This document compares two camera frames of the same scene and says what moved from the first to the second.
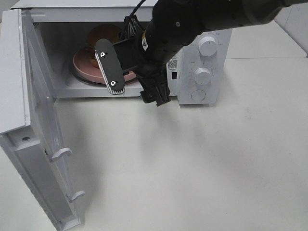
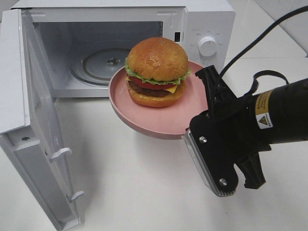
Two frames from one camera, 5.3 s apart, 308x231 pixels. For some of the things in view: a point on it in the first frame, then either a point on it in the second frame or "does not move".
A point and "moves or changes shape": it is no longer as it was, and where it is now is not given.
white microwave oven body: x=201 y=74 does not move
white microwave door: x=31 y=135 does not move
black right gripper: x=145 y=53 → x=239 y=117
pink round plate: x=83 y=68 → x=167 y=122
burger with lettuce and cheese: x=106 y=31 moves or changes shape
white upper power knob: x=207 y=46 does not move
